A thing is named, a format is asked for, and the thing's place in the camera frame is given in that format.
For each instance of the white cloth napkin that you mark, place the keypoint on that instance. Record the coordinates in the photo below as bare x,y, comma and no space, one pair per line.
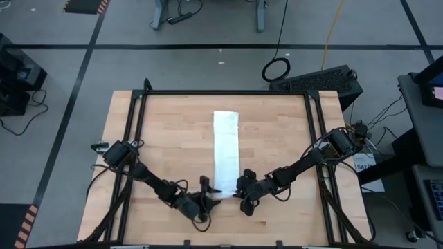
226,148

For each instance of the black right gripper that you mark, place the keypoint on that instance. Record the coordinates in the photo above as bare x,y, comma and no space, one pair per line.
263,188

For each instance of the dark screen monitor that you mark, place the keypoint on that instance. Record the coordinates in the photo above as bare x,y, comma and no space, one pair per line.
432,83

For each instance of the grey desk leg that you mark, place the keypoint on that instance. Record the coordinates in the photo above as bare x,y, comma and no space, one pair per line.
158,15
261,15

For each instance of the black power adapter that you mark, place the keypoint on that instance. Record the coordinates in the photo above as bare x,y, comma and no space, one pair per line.
361,130

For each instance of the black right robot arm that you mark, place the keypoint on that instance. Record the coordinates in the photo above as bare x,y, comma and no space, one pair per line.
304,162

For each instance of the grey desk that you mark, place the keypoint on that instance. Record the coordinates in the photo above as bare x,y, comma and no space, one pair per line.
420,193
422,121

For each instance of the black power strip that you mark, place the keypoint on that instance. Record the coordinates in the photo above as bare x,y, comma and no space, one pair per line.
180,18

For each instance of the black table frame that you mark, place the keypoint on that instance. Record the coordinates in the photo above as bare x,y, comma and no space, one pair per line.
221,92

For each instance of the white paper sheet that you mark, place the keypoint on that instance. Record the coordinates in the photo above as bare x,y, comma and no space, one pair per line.
372,180

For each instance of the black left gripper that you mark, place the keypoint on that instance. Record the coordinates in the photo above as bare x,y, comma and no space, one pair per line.
192,207

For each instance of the black computer tower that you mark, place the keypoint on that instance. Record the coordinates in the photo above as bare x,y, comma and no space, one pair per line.
315,83

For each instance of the black caster wheel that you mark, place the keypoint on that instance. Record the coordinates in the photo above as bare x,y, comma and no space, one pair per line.
411,236

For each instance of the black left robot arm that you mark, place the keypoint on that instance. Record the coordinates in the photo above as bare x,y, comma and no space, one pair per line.
155,183

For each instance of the laptop keyboard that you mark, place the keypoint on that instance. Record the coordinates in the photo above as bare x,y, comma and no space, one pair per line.
436,200

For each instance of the striped hazard mat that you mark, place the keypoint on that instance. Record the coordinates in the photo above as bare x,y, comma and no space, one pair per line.
84,6
17,224

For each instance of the black equipment rack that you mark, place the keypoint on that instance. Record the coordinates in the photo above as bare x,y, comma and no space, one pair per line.
17,76

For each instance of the black desk base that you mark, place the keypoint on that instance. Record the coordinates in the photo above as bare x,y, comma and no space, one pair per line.
398,162

